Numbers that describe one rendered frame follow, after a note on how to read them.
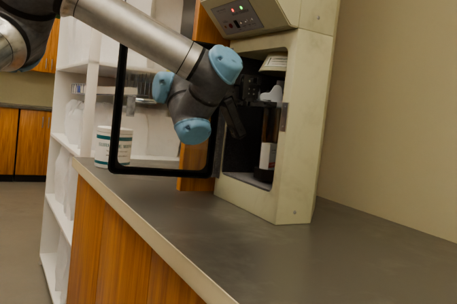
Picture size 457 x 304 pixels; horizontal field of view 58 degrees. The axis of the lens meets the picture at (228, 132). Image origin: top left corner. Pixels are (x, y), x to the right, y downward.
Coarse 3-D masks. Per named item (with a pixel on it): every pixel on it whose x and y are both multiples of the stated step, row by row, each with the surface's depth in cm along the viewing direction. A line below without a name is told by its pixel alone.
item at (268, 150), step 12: (264, 108) 112; (276, 108) 109; (264, 120) 111; (276, 120) 109; (264, 132) 111; (276, 132) 109; (264, 144) 111; (276, 144) 110; (264, 156) 111; (264, 168) 111
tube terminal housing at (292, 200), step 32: (320, 0) 99; (288, 32) 100; (320, 32) 100; (288, 64) 99; (320, 64) 101; (288, 96) 98; (320, 96) 102; (288, 128) 98; (320, 128) 103; (288, 160) 99; (320, 160) 122; (224, 192) 121; (256, 192) 107; (288, 192) 100
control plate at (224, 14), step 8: (240, 0) 103; (248, 0) 100; (216, 8) 114; (224, 8) 111; (248, 8) 103; (216, 16) 117; (224, 16) 113; (232, 16) 111; (240, 16) 108; (248, 16) 105; (256, 16) 102; (224, 24) 116; (232, 24) 114; (240, 24) 111; (248, 24) 108; (256, 24) 105; (232, 32) 116
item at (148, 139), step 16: (128, 48) 113; (128, 64) 114; (144, 64) 115; (128, 80) 114; (144, 80) 116; (144, 96) 116; (144, 112) 116; (160, 112) 118; (128, 128) 115; (144, 128) 117; (160, 128) 118; (128, 144) 116; (144, 144) 117; (160, 144) 119; (176, 144) 120; (128, 160) 116; (144, 160) 117; (160, 160) 119; (176, 160) 120; (192, 160) 122
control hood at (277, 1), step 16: (208, 0) 114; (224, 0) 108; (256, 0) 98; (272, 0) 94; (288, 0) 94; (272, 16) 98; (288, 16) 95; (224, 32) 120; (240, 32) 113; (256, 32) 108; (272, 32) 105
